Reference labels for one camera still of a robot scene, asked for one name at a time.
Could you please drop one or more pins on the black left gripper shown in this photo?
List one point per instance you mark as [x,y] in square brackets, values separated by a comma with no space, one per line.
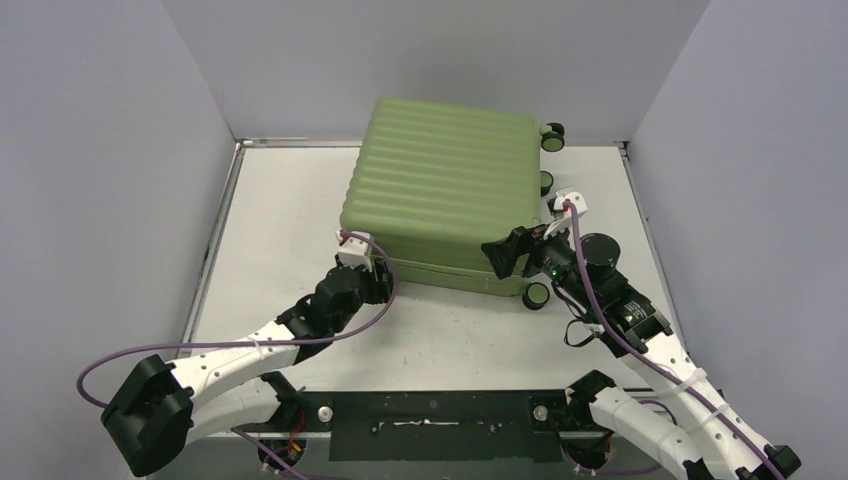
[379,280]

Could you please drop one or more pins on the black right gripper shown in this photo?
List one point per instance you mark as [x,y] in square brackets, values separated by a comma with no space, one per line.
[530,248]

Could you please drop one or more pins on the green suitcase with blue lining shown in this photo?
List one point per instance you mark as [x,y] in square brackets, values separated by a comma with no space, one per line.
[434,182]

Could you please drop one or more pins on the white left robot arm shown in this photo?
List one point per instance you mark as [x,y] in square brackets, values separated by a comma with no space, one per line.
[162,406]

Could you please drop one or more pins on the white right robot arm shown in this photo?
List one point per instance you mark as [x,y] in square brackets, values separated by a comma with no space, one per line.
[703,437]

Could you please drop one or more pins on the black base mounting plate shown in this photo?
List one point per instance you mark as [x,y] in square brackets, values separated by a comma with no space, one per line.
[438,425]

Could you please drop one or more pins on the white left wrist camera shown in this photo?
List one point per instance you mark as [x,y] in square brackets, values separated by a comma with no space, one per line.
[354,249]

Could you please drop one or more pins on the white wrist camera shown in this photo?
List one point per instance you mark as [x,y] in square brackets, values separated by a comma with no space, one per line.
[354,249]
[566,205]

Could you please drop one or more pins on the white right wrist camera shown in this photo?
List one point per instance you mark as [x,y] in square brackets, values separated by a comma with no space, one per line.
[566,205]

